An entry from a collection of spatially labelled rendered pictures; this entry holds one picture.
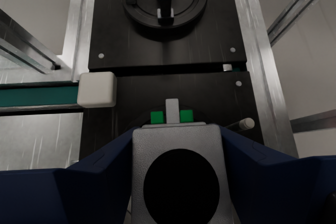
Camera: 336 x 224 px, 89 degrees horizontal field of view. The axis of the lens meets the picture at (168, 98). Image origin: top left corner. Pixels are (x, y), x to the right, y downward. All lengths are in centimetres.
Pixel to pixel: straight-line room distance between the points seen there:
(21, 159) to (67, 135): 8
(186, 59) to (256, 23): 14
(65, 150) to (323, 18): 62
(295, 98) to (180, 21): 29
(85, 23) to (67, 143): 20
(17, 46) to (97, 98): 11
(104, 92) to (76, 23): 16
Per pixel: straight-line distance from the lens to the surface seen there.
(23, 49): 28
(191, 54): 27
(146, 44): 28
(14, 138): 38
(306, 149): 43
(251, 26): 35
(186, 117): 16
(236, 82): 27
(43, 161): 34
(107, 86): 24
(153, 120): 16
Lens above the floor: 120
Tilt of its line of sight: 73 degrees down
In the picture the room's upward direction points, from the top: 1 degrees counter-clockwise
